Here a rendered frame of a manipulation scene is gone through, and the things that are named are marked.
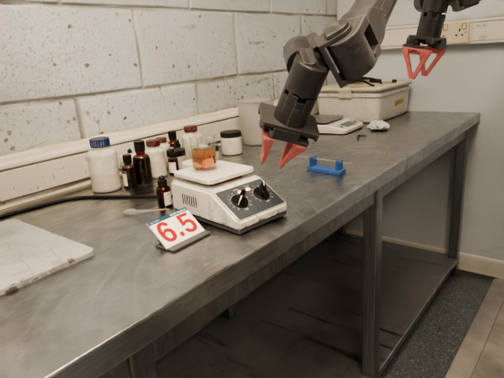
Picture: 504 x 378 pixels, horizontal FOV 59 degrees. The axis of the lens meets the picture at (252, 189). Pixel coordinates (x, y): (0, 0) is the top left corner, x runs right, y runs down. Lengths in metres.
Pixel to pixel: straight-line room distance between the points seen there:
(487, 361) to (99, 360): 0.87
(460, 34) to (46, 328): 1.86
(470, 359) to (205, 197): 0.71
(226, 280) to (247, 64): 1.19
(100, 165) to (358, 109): 1.13
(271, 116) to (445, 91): 1.50
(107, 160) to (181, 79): 0.48
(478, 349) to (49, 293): 0.94
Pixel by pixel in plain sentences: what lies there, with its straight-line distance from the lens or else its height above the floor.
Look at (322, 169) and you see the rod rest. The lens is 1.14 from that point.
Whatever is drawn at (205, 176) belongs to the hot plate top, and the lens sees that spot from 0.83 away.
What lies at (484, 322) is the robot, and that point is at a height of 0.36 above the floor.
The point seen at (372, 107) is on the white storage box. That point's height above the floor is 0.82.
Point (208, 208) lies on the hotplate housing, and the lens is 0.82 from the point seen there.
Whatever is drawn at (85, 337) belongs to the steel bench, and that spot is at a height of 0.75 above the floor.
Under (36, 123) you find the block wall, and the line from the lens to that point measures 1.22.
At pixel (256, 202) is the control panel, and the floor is 0.79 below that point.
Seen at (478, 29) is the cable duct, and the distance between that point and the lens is 2.09.
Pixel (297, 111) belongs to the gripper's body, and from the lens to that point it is 0.72.
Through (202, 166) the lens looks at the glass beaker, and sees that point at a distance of 0.86.
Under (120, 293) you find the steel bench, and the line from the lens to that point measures 0.65.
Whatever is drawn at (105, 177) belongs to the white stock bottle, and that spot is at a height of 0.79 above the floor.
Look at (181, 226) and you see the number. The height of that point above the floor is 0.77.
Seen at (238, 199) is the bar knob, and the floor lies 0.81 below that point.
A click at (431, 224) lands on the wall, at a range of 2.33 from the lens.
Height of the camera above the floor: 1.05
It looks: 17 degrees down
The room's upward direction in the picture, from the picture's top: 4 degrees counter-clockwise
